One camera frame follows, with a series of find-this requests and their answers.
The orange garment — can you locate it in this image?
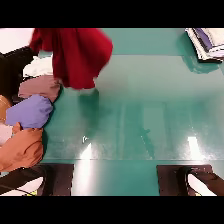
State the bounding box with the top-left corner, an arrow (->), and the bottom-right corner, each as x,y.
0,122 -> 45,173

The purple folded garment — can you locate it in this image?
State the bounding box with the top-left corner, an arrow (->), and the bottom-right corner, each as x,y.
193,27 -> 214,52

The tan garment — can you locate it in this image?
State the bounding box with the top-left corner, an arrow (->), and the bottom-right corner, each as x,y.
0,94 -> 13,124

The lavender garment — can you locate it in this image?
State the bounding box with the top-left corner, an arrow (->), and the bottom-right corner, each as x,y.
4,94 -> 54,130

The black garment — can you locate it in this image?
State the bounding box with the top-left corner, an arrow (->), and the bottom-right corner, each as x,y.
0,45 -> 38,104

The mauve garment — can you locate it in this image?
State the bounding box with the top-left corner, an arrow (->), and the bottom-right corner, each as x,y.
18,74 -> 62,104

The red T-shirt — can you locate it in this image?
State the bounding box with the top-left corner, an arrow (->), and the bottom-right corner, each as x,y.
29,27 -> 114,90

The white folded garment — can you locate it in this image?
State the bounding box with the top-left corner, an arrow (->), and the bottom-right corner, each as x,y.
184,27 -> 224,64

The pale pink garment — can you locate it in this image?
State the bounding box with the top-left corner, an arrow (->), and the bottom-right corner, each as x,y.
0,123 -> 14,147

